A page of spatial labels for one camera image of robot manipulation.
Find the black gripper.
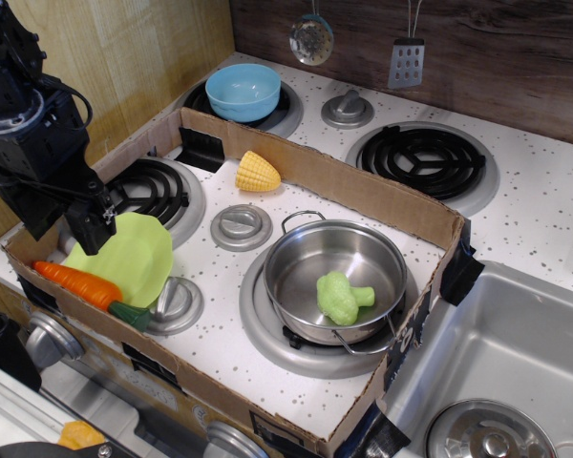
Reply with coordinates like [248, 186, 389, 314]
[0, 90, 117, 256]

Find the stainless steel pan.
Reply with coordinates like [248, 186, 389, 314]
[263, 210, 408, 355]

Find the green toy broccoli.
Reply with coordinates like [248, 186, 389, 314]
[316, 271, 375, 326]

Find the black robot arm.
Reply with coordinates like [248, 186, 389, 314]
[0, 1, 117, 255]

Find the light green plate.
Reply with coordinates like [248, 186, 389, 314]
[63, 212, 173, 308]

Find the orange toy carrot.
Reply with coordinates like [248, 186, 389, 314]
[32, 260, 151, 332]

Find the front left burner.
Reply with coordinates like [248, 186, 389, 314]
[107, 157, 205, 248]

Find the burner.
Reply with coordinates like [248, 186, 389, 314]
[176, 80, 304, 138]
[346, 121, 499, 217]
[107, 157, 205, 248]

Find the silver knob front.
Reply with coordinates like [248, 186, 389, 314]
[146, 277, 203, 336]

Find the silver oven knob left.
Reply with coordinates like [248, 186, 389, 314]
[25, 312, 85, 369]

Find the silver oven knob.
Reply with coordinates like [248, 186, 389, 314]
[25, 312, 85, 369]
[202, 421, 268, 458]

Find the silver knob centre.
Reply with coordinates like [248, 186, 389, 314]
[210, 204, 273, 252]

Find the yellow toy corn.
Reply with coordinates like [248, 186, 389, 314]
[235, 151, 282, 192]

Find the blue bowl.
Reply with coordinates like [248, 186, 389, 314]
[205, 64, 282, 123]

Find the orange yellow object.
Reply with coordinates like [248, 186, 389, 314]
[57, 421, 106, 450]

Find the back left burner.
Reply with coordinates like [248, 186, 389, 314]
[176, 80, 304, 138]

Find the silver oven knob middle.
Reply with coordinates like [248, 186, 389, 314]
[202, 421, 268, 458]

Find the silver knob top back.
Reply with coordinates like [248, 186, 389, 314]
[321, 90, 374, 130]

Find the hanging slotted spoon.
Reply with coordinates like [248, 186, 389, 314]
[288, 1, 334, 67]

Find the hanging metal spatula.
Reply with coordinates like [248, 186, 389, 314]
[388, 1, 425, 90]

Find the back right burner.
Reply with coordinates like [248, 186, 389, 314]
[346, 121, 499, 217]

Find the steel sink basin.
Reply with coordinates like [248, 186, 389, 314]
[385, 262, 573, 457]

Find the steel pot lid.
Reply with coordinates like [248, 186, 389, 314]
[424, 399, 557, 458]

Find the front right burner ring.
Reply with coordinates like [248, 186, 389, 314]
[238, 247, 420, 381]

